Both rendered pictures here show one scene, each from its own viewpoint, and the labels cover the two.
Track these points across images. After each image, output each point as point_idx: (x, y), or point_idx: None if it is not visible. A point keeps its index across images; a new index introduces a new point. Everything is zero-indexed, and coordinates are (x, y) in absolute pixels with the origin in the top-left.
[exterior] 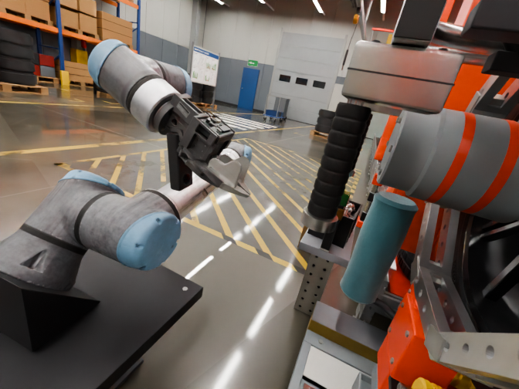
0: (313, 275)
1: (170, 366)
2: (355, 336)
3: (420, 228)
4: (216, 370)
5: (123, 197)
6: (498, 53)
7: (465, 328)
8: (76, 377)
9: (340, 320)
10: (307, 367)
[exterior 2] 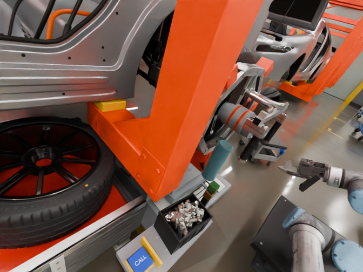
0: None
1: (239, 258)
2: (155, 216)
3: (201, 148)
4: (219, 247)
5: (325, 231)
6: None
7: (216, 138)
8: (279, 216)
9: None
10: None
